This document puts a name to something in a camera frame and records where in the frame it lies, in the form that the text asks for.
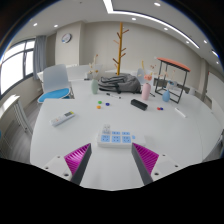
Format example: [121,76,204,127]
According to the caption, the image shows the round ceiling lights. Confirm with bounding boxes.
[32,1,219,58]

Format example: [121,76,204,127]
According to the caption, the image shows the blue vase with dried flowers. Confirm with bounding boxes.
[161,69,176,103]

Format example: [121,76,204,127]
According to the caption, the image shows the window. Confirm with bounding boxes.
[0,38,36,98]

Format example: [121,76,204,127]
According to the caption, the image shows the green vase with dried flowers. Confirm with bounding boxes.
[87,54,101,95]

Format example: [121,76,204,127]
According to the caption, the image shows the grey curtain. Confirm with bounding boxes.
[32,35,48,81]

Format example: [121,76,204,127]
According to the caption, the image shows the white chair with blue cushion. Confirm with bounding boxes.
[37,63,75,104]

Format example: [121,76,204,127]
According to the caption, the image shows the white rectangular bar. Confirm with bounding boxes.
[174,106,188,119]

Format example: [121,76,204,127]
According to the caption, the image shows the black-framed orange-topped side table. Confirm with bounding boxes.
[153,56,192,104]

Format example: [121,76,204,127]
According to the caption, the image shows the round wall clock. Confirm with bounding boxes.
[61,32,73,44]

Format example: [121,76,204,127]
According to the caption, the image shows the pink vase with flowers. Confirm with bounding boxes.
[140,59,158,102]

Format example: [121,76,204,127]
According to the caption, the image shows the white remote control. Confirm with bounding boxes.
[49,110,76,127]

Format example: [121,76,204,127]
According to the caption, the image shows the ceiling strip light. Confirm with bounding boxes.
[102,0,200,50]

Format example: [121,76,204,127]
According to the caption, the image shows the grey backpack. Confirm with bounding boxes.
[97,73,142,95]

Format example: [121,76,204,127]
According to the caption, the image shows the black rectangular box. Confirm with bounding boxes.
[130,98,149,111]

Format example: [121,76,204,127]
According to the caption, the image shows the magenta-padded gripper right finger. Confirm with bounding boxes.
[131,143,183,186]

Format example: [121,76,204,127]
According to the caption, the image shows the wooden coat rack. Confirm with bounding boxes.
[112,21,130,76]

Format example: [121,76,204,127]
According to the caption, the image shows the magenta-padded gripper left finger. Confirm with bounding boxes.
[42,143,93,186]

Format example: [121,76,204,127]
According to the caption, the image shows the black marker pen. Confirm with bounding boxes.
[105,92,122,100]

